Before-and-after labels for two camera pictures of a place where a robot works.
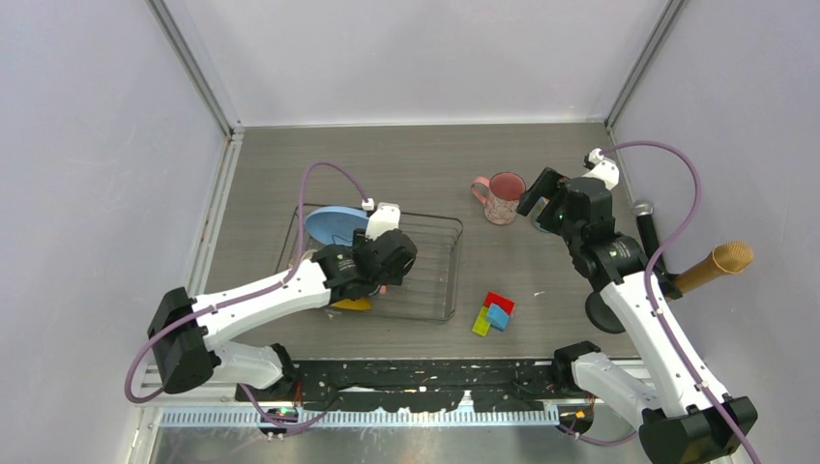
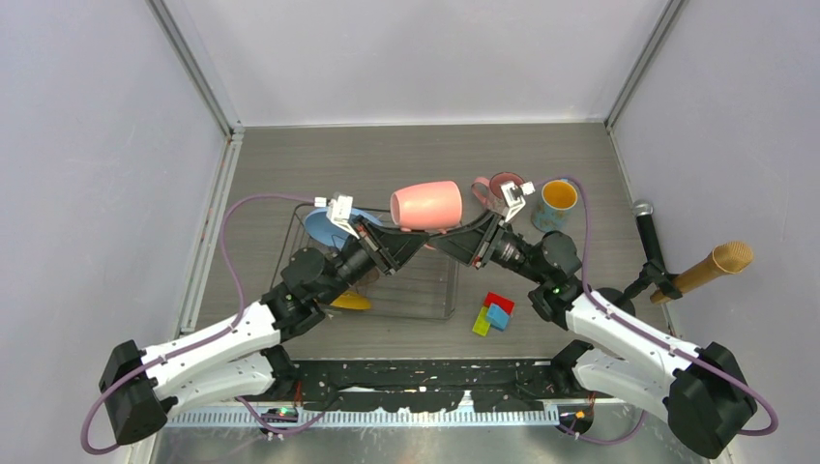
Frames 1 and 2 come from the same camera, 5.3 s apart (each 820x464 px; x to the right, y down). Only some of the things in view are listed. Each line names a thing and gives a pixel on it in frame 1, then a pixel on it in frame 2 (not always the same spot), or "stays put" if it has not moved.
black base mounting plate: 428,386 stays put
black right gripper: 551,186 to 476,243
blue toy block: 498,317 stays put
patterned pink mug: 504,191 stays put
